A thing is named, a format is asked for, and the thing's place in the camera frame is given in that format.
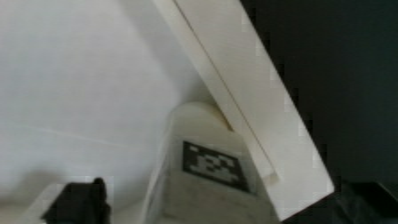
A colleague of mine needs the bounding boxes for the white leg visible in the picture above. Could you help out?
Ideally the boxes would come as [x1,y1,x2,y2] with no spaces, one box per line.
[141,102,281,224]

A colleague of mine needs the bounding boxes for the white U-shaped fence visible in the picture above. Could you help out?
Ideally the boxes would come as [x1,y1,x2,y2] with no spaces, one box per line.
[171,0,337,221]

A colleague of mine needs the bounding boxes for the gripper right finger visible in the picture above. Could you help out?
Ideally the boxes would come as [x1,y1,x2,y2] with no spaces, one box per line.
[283,183,398,224]

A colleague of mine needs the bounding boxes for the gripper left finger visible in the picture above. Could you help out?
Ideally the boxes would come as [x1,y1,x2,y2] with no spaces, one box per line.
[24,178,113,224]

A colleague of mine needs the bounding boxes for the white square tabletop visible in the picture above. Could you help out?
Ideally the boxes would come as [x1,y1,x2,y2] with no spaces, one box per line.
[0,0,214,224]

